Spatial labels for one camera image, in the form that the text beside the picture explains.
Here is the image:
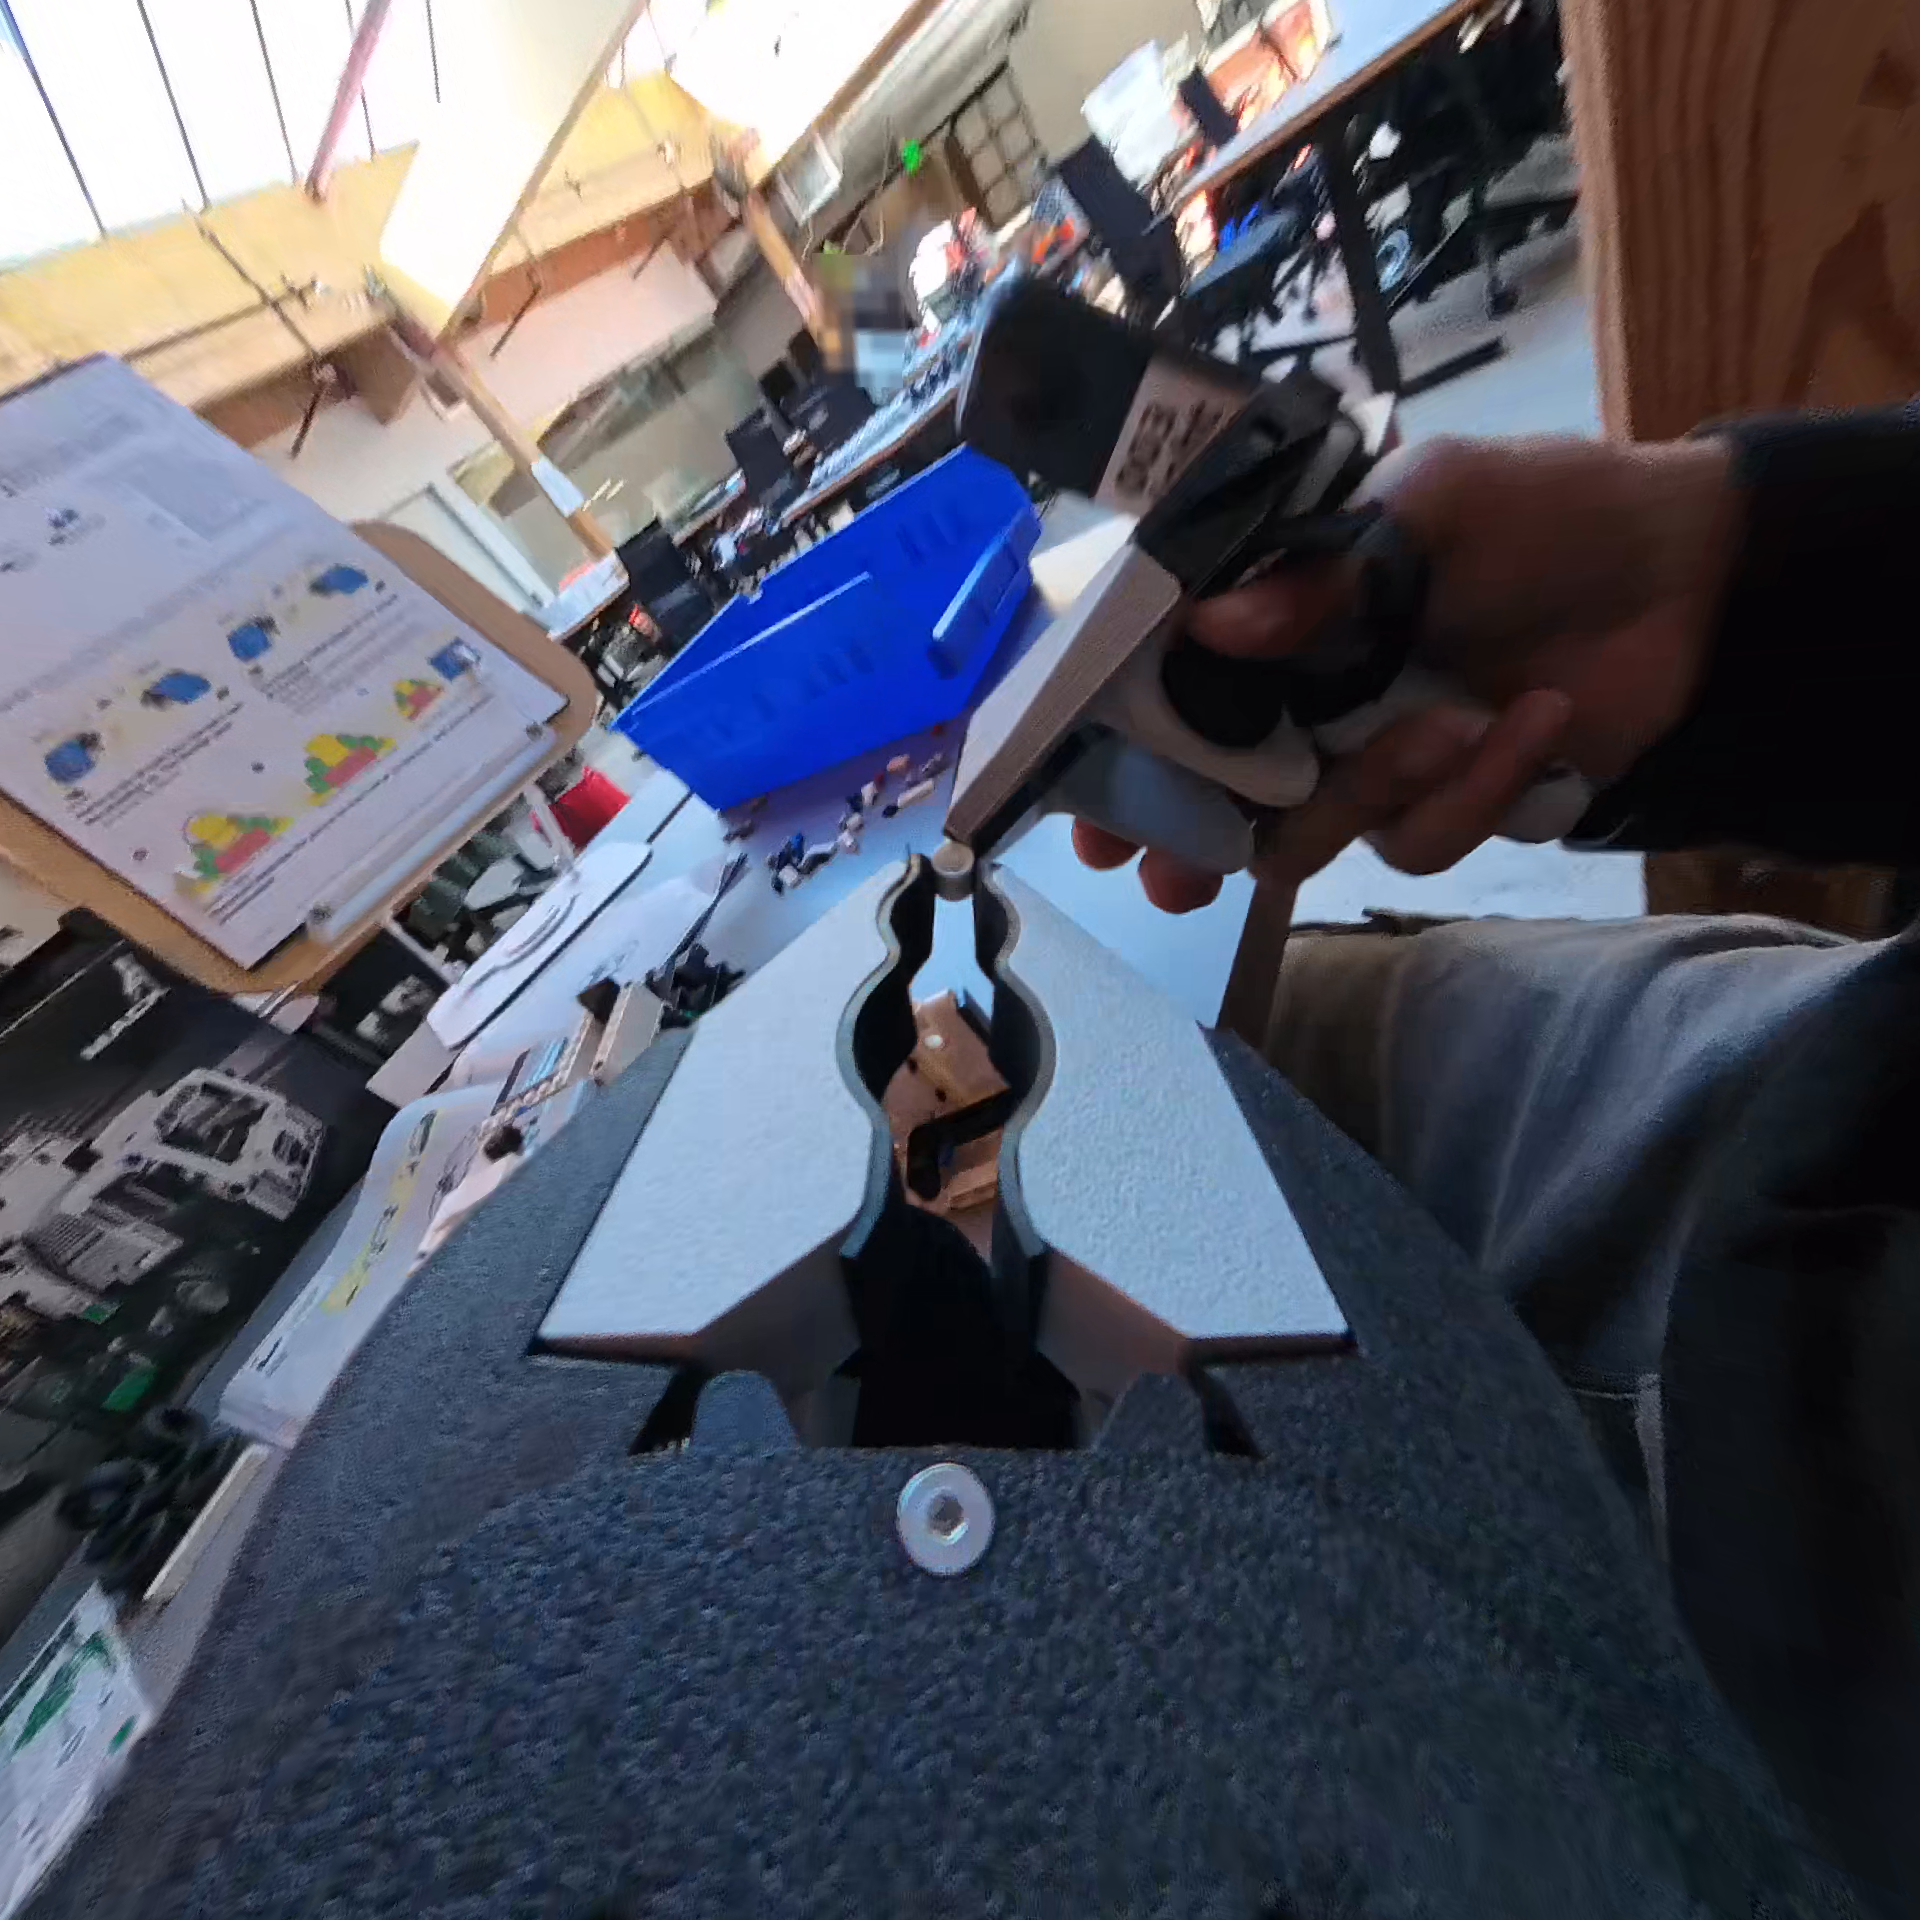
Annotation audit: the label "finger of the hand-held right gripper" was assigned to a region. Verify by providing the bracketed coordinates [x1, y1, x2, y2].
[941, 510, 1194, 856]

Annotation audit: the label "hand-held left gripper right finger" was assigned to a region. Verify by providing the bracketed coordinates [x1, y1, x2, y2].
[970, 861, 1351, 1402]

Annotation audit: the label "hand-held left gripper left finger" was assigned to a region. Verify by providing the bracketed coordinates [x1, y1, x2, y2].
[538, 856, 919, 1442]

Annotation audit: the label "white lego beam assembly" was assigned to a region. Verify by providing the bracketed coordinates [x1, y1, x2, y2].
[885, 992, 1020, 1215]

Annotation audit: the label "person's right forearm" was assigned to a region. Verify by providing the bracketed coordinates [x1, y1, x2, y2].
[1564, 401, 1920, 873]

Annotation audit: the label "pile of small lego parts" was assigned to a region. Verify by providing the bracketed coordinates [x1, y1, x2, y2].
[723, 756, 958, 903]

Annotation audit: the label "dark lego set box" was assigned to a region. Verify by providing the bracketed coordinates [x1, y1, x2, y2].
[0, 913, 394, 1562]

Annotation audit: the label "pile of black lego tyres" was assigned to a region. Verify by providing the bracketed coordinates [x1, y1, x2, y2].
[64, 1409, 248, 1595]

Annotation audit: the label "person's right hand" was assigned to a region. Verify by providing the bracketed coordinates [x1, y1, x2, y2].
[1067, 433, 1748, 913]

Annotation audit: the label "blue plastic bin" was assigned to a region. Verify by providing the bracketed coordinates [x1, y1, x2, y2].
[613, 448, 1044, 808]

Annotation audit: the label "white stand base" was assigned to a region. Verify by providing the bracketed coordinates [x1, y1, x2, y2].
[424, 841, 660, 1056]

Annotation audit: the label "person's leg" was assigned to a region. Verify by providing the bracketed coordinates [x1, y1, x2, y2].
[1262, 910, 1878, 1500]

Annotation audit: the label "red bag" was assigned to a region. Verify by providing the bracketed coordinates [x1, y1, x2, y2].
[546, 765, 633, 856]

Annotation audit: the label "background work desks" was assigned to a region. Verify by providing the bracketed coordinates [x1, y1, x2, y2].
[1081, 0, 1578, 401]

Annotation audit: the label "wooden clipboard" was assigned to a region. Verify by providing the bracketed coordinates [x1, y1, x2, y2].
[0, 514, 601, 999]

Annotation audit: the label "person's torso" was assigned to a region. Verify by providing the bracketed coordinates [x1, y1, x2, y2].
[1649, 929, 1920, 1920]

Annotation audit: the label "printed instruction sheet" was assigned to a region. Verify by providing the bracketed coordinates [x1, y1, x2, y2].
[0, 356, 569, 969]

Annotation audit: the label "green white sticker sheet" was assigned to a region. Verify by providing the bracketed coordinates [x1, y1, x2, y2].
[0, 1584, 153, 1866]

